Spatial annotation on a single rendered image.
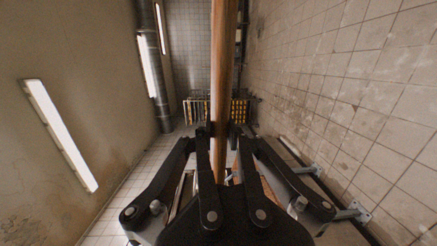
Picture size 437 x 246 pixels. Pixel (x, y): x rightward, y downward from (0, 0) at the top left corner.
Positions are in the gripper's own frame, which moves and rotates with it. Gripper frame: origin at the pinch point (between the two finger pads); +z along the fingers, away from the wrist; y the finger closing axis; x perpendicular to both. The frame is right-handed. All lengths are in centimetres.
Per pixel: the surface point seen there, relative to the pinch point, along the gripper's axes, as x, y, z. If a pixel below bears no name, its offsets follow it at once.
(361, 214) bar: -89, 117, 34
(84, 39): 36, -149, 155
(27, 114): -28, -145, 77
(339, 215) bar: -89, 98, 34
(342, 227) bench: -95, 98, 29
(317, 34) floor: 49, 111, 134
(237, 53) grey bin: 56, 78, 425
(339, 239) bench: -95, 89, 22
